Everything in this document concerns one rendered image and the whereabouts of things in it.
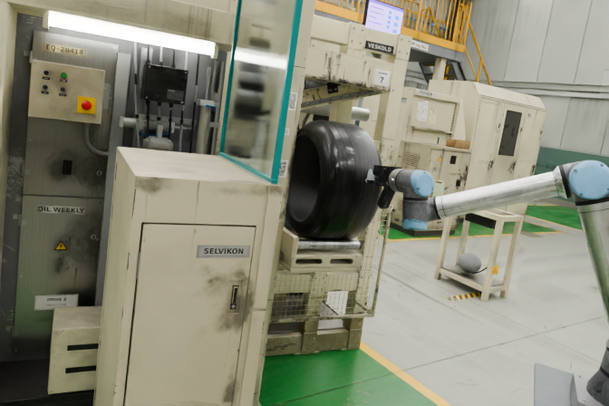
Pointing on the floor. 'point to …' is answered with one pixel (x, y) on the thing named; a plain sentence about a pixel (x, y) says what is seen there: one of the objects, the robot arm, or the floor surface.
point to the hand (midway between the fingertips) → (368, 181)
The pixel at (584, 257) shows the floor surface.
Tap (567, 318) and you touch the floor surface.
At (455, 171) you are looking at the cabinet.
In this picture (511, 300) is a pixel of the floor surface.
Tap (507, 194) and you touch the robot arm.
